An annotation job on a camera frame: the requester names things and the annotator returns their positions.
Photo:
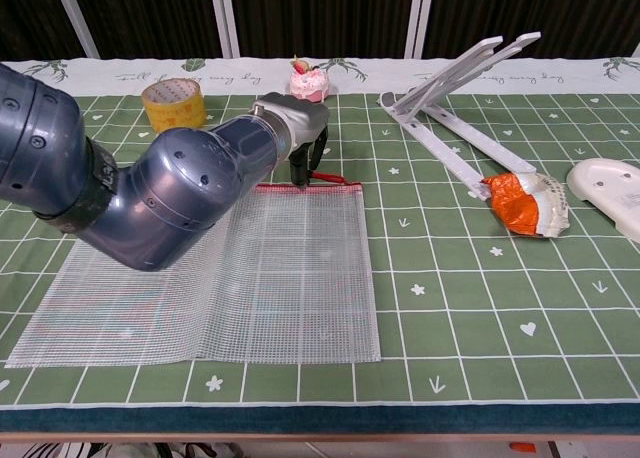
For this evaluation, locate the clear mesh zipper pouch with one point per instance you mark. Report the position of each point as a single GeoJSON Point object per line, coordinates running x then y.
{"type": "Point", "coordinates": [300, 278]}

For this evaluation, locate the left robot arm blue grey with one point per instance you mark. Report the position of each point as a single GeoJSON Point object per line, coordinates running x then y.
{"type": "Point", "coordinates": [175, 188]}

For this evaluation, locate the pink toy cake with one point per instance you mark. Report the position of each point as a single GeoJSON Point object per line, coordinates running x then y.
{"type": "Point", "coordinates": [309, 83]}

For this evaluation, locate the white folding stand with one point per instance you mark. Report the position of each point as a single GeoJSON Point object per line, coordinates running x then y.
{"type": "Point", "coordinates": [440, 128]}

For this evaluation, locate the green grid tablecloth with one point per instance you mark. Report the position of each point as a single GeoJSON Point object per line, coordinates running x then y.
{"type": "Point", "coordinates": [450, 303]}

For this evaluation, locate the yellow tape roll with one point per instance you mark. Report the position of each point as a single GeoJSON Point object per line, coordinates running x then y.
{"type": "Point", "coordinates": [172, 103]}

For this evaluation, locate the orange white crumpled packet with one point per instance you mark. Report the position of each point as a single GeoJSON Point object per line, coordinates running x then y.
{"type": "Point", "coordinates": [515, 208]}

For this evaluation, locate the white oval plastic device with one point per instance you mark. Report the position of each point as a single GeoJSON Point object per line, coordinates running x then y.
{"type": "Point", "coordinates": [607, 185]}

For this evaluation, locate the black white clutter under table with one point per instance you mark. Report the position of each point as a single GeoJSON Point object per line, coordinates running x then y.
{"type": "Point", "coordinates": [125, 450]}

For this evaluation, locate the small orange object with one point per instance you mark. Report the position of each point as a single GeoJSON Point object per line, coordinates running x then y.
{"type": "Point", "coordinates": [522, 448]}

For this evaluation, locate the slanted white frame post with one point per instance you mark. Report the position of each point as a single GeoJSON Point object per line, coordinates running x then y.
{"type": "Point", "coordinates": [75, 15]}

